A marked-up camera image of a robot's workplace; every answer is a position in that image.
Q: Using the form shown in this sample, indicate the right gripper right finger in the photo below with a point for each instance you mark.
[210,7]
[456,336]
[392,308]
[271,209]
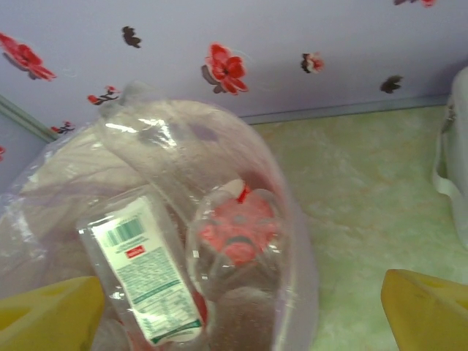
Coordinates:
[428,318]

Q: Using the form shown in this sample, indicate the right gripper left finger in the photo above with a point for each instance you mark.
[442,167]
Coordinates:
[44,321]

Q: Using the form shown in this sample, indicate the red-label bottle with red cap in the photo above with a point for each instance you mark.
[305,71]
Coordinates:
[146,263]

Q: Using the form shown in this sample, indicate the clear bottle red Coke label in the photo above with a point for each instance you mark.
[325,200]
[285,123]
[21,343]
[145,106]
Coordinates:
[237,230]

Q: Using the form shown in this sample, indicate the pink plastic bin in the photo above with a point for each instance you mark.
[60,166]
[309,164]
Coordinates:
[73,164]

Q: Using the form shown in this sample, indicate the clear plastic bin liner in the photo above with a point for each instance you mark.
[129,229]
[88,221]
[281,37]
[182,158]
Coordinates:
[122,102]

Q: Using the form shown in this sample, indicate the green marbled table mat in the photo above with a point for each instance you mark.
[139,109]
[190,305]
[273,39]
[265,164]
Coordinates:
[365,201]

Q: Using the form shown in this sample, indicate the white lidded box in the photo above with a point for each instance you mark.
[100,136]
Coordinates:
[459,146]

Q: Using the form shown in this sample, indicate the aluminium frame post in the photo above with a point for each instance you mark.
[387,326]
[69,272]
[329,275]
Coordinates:
[22,115]

